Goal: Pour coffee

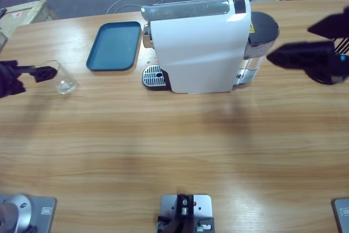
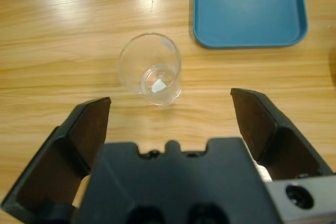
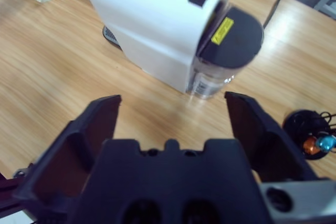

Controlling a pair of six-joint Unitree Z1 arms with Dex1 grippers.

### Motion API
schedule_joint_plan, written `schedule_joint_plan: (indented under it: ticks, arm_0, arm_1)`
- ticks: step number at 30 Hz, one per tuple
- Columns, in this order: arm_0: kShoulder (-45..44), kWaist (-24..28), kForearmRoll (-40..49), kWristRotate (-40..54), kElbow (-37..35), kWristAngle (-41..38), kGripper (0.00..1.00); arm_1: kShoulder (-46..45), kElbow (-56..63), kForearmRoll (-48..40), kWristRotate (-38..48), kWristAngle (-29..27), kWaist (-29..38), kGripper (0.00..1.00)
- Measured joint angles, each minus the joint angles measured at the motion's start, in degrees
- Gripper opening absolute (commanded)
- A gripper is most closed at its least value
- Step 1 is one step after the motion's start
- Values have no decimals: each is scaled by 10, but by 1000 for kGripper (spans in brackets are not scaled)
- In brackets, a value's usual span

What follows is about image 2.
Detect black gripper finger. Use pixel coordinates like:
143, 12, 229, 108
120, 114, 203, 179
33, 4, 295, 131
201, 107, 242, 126
0, 96, 112, 224
229, 87, 336, 183

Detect clear drinking glass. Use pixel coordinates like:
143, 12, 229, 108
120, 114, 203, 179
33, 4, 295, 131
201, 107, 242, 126
118, 32, 183, 107

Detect blue plastic tray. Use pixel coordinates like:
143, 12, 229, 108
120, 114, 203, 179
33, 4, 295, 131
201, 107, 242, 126
192, 0, 309, 50

